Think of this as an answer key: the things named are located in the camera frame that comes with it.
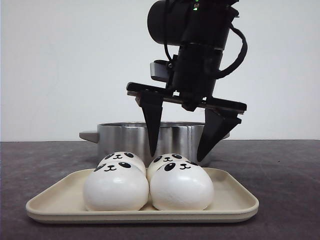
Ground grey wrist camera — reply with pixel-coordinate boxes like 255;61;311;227
149;59;173;83

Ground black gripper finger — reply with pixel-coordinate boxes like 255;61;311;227
136;92;163;157
197;109;241;162

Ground black cable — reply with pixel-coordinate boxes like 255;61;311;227
217;23;250;80

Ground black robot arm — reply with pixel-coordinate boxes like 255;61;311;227
126;0;248;161

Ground beige plastic tray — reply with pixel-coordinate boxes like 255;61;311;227
25;167;259;224

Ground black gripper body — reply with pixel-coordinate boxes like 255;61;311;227
126;44;247;114

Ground stainless steel pot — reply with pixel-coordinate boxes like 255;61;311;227
79;121;230;168

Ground panda bun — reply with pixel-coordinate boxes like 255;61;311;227
149;160;215;211
83;161;149;211
146;153;188;182
98;151;147;176

